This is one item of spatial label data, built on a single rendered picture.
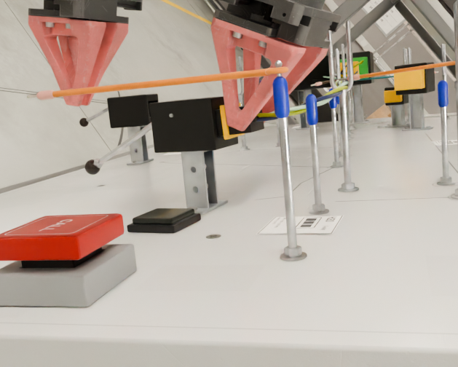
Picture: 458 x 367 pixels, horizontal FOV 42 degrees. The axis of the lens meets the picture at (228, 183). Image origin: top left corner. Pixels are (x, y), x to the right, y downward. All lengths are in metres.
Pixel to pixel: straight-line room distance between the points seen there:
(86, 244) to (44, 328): 0.04
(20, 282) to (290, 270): 0.13
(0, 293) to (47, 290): 0.03
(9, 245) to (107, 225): 0.05
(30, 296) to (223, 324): 0.10
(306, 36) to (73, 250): 0.22
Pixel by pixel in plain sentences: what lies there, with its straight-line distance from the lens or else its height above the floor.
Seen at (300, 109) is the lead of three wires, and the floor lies 1.22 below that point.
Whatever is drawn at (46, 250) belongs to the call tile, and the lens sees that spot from 0.30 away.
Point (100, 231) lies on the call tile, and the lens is 0.31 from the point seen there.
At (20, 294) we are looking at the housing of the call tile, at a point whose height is 1.09.
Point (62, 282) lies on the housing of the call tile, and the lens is 0.29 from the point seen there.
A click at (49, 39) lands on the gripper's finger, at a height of 1.10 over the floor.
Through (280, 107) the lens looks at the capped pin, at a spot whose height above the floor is 1.24.
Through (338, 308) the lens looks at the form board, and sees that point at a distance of 0.26.
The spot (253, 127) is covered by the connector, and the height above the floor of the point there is 1.19.
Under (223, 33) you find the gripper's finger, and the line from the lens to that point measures 0.43.
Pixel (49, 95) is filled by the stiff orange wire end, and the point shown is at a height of 1.13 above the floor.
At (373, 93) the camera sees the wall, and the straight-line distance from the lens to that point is 7.97.
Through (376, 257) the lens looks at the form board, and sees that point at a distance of 0.33.
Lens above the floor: 1.29
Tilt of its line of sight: 19 degrees down
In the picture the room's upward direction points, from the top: 50 degrees clockwise
